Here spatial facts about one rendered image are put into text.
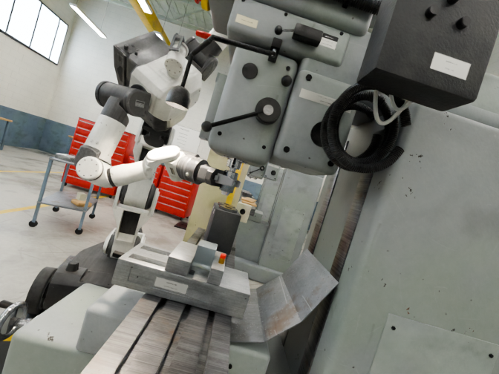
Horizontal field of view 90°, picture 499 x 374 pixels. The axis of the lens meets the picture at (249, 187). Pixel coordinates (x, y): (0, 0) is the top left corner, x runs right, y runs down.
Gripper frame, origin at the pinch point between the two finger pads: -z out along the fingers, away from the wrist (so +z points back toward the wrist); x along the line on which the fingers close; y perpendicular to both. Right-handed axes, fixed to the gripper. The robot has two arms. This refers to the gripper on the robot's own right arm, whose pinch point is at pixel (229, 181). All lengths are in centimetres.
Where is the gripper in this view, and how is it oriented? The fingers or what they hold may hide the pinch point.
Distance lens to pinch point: 81.5
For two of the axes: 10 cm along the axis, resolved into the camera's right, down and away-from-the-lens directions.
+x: 3.7, 0.8, 9.3
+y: -3.0, 9.5, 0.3
